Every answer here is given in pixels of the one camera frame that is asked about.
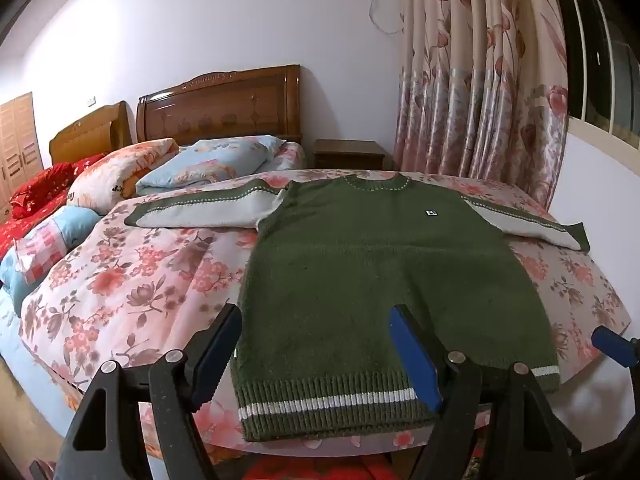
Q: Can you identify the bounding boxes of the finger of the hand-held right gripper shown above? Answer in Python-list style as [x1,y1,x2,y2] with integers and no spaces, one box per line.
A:
[591,325,640,369]

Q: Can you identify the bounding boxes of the red blanket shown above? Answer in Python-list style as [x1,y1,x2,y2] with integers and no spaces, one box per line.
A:
[0,152,108,261]

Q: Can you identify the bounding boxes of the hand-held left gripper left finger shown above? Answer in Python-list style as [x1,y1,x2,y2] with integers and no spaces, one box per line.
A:
[52,302,244,480]

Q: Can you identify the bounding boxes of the folded orange floral quilt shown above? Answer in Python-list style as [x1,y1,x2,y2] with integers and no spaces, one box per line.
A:
[66,138,181,216]

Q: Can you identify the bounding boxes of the pink floral curtain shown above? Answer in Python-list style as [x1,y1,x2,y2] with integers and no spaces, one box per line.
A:
[392,0,571,211]

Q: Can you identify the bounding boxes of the blue checked blanket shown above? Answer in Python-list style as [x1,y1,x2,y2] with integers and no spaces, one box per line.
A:
[0,206,103,318]

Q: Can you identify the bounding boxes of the light wooden wardrobe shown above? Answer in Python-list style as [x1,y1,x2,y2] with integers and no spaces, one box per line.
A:
[0,91,45,218]

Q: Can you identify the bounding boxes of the folded light blue floral quilt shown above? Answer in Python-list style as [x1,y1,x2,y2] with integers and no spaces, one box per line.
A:
[135,136,287,198]

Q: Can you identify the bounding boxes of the pink floral bed quilt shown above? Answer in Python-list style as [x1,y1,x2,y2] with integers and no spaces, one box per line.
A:
[20,169,632,466]

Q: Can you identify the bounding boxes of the large wooden headboard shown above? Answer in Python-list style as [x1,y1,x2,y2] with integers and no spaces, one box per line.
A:
[136,64,304,147]

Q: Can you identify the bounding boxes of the dark window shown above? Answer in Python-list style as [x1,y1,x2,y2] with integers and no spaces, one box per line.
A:
[552,0,640,151]

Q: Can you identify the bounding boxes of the wooden nightstand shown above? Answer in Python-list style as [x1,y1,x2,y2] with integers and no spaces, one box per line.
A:
[313,139,387,171]

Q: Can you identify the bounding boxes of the small wooden headboard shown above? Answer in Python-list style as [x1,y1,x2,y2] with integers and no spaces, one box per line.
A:
[49,101,133,165]

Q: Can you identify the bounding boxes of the green knitted sweater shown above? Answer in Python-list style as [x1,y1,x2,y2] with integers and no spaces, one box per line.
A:
[124,172,592,443]

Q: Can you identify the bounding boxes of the red floral cloth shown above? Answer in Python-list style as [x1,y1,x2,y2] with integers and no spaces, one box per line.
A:
[245,452,401,480]

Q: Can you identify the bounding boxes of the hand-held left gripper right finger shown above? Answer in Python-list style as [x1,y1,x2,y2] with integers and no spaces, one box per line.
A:
[389,304,583,480]

